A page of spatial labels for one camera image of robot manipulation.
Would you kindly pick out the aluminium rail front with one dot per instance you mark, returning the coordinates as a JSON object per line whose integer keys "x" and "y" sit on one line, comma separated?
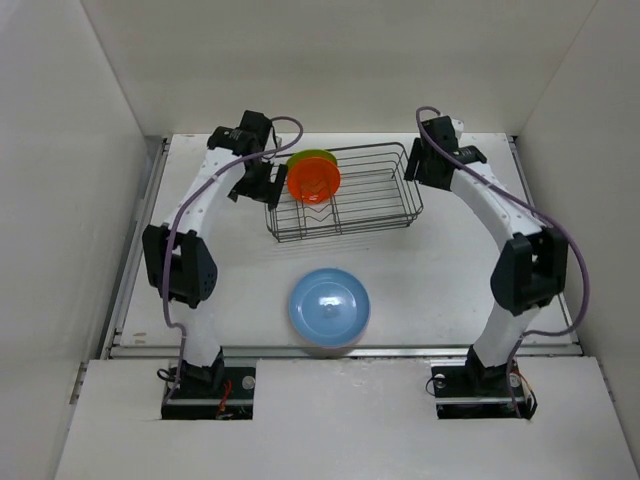
{"x": 148, "y": 352}

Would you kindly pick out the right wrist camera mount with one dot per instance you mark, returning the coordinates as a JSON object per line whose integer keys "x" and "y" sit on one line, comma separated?
{"x": 458, "y": 126}

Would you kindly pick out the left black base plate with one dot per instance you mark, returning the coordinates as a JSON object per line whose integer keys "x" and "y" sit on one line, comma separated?
{"x": 232, "y": 400}

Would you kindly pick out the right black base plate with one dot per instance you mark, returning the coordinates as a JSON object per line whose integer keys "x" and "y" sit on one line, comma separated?
{"x": 458, "y": 398}

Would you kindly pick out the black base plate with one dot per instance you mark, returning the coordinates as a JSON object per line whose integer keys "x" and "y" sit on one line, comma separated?
{"x": 458, "y": 398}
{"x": 232, "y": 400}

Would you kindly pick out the blue plate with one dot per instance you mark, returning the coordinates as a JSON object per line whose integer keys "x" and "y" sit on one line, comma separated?
{"x": 327, "y": 306}

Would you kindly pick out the orange plate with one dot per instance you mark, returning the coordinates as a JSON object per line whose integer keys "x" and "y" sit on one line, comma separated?
{"x": 313, "y": 180}

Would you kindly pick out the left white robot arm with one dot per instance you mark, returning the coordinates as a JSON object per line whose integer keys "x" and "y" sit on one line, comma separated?
{"x": 238, "y": 162}

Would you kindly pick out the wire dish rack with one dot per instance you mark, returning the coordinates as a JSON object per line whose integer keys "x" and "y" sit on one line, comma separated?
{"x": 373, "y": 195}

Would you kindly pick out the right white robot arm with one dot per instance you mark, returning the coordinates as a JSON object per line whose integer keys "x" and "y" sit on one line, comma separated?
{"x": 531, "y": 267}

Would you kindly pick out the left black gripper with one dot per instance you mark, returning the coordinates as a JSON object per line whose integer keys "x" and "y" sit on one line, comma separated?
{"x": 266, "y": 192}

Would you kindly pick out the green plate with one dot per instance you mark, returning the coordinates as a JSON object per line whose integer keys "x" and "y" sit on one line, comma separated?
{"x": 308, "y": 154}

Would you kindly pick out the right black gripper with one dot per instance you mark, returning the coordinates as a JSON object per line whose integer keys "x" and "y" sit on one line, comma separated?
{"x": 417, "y": 157}

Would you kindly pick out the pink plate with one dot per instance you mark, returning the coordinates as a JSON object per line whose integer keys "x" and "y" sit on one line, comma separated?
{"x": 359, "y": 334}

